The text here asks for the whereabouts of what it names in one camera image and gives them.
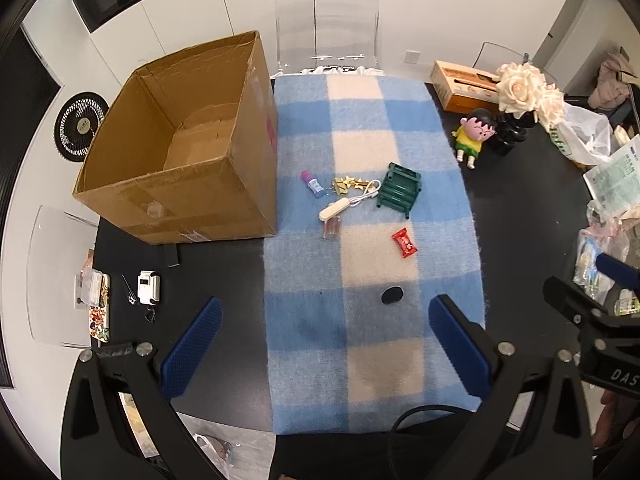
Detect cartoon printed tray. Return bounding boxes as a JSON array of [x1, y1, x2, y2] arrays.
[[87, 272, 112, 346]]

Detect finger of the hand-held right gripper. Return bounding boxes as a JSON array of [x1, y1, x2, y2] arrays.
[[595, 252, 640, 291], [544, 276, 609, 331]]

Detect clear plastic box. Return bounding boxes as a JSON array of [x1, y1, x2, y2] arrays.
[[75, 267, 108, 308]]

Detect black slatted blinds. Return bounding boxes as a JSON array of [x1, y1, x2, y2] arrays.
[[0, 25, 63, 391]]

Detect clear plastic bag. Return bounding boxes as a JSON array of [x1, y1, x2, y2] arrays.
[[550, 102, 613, 168]]

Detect cream rose bouquet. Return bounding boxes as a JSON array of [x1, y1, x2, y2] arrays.
[[495, 61, 566, 131]]

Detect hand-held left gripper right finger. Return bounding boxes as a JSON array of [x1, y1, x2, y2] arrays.
[[427, 294, 596, 480]]

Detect large brown cardboard box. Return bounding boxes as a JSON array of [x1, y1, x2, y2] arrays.
[[72, 30, 279, 246]]

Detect black standing fan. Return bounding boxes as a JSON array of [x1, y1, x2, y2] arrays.
[[54, 91, 110, 162]]

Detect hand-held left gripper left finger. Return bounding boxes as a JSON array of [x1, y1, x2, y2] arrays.
[[61, 296, 273, 480]]

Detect blue and cream checked blanket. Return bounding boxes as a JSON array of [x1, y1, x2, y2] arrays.
[[263, 74, 488, 435]]

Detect small purple-capped tube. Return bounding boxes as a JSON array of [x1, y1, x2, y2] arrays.
[[301, 171, 325, 197]]

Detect black vase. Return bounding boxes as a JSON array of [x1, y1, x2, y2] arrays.
[[487, 110, 531, 157]]

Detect clear acrylic chair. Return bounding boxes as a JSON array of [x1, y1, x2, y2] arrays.
[[274, 0, 381, 78], [26, 205, 101, 348], [477, 41, 558, 93]]

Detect white plastic bag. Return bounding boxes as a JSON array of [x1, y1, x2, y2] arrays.
[[192, 432, 233, 480]]

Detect gold binder clip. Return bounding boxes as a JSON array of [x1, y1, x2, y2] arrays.
[[332, 175, 368, 196]]

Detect printed paper leaflet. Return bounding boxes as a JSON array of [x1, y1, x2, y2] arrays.
[[582, 135, 640, 221]]

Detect pile of clear plastic packets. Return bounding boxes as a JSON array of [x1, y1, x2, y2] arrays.
[[572, 200, 640, 316]]

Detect red candy wrapper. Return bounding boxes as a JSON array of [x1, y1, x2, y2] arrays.
[[391, 228, 418, 259]]

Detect small white device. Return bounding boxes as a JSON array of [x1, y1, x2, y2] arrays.
[[137, 270, 162, 306]]

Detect white oblong device with cable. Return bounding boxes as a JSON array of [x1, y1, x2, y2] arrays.
[[319, 180, 382, 222]]

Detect pink clothing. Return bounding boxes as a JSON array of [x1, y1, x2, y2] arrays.
[[587, 52, 638, 108]]

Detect cartoon boy figure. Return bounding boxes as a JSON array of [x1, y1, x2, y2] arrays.
[[452, 108, 496, 170]]

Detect orange cardboard box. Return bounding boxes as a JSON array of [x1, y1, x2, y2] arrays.
[[431, 60, 501, 113]]

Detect green toy chair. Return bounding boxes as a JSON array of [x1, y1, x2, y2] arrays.
[[376, 162, 423, 218]]

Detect black cable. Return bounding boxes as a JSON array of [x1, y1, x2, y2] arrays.
[[390, 405, 471, 436]]

